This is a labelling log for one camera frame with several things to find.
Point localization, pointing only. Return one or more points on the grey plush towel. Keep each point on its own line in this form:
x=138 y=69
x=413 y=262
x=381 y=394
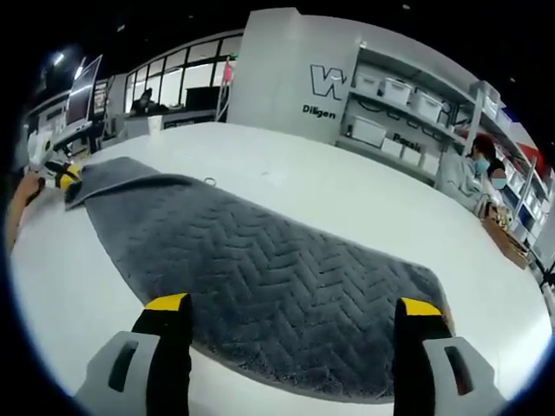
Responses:
x=260 y=281

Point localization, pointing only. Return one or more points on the flat white box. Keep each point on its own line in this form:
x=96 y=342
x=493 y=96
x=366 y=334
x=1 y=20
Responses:
x=392 y=147

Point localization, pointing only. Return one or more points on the person's left hand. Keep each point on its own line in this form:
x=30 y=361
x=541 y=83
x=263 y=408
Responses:
x=28 y=190

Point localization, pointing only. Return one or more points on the large computer monitor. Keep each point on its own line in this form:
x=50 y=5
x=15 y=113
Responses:
x=82 y=95

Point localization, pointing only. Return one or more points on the white carton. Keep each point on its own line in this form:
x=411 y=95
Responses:
x=144 y=125

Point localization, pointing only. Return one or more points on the wooden box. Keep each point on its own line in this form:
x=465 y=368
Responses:
x=505 y=238

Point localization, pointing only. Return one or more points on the black monitor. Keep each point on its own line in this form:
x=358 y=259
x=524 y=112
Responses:
x=203 y=99

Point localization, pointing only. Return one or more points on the pink cloth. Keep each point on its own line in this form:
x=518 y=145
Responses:
x=228 y=71

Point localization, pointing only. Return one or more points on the blue orange shelf rack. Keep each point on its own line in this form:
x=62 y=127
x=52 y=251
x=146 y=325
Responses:
x=531 y=173

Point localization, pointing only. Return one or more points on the small white box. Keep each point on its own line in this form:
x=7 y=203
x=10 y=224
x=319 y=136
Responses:
x=412 y=156

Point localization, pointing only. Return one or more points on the large white storage bin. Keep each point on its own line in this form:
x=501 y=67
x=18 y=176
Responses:
x=368 y=131

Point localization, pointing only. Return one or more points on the grey metal shelf rack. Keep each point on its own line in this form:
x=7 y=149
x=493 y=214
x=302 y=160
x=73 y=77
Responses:
x=477 y=108

